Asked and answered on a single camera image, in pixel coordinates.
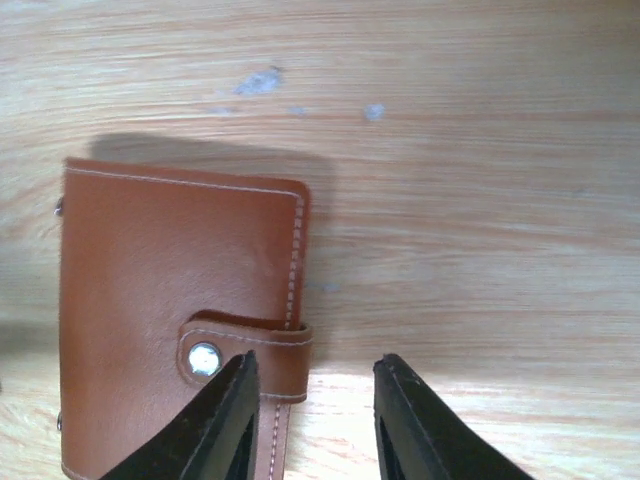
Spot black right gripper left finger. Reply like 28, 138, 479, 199
102, 351, 260, 480

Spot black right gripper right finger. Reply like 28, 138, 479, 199
373, 354, 531, 480

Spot brown leather card holder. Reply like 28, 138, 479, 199
59, 158, 313, 479

